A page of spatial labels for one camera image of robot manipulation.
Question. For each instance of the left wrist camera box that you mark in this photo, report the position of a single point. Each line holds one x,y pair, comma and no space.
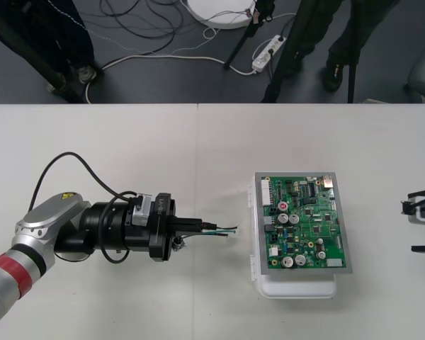
141,212

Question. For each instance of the green circuit board grey frame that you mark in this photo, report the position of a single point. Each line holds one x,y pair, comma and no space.
304,226

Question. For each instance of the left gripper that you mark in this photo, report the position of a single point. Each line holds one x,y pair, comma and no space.
161,230

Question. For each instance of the white power strip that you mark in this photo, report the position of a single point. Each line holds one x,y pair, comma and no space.
265,55

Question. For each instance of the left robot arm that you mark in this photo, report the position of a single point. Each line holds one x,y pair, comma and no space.
46,219

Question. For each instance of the white round base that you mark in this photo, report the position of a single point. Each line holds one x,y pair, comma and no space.
219,14

